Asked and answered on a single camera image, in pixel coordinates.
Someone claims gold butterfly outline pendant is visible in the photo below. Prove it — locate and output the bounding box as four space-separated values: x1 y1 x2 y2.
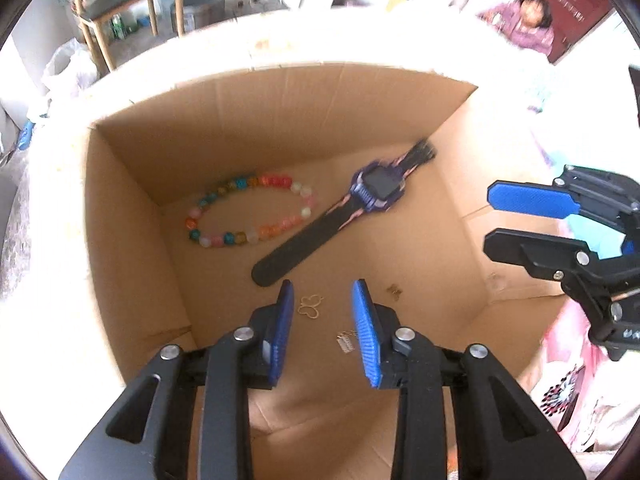
296 294 323 320

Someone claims gold abacus charm chain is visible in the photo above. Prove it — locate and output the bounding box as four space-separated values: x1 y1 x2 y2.
335 328 359 356

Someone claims colourful bead bracelet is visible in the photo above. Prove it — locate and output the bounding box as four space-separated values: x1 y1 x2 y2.
184 173 317 248

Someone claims pink strap smart watch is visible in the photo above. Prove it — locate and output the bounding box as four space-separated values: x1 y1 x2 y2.
250 139 436 287

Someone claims small gold butterfly charm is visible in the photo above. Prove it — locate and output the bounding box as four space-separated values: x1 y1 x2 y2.
386 284 404 301

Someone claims pink floral quilt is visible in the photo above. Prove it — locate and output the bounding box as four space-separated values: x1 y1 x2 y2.
520 299 639 479

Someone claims brown cardboard box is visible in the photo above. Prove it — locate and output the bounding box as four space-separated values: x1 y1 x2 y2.
24 9 565 479

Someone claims seated woman in purple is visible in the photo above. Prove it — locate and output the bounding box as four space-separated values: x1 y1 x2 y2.
478 0 554 56

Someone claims dark red door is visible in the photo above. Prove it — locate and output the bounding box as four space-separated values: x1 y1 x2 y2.
546 0 613 64

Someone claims white plastic bag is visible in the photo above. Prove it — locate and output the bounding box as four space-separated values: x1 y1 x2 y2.
42 38 101 91

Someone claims wooden chair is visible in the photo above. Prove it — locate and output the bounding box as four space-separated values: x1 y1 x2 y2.
74 0 186 72

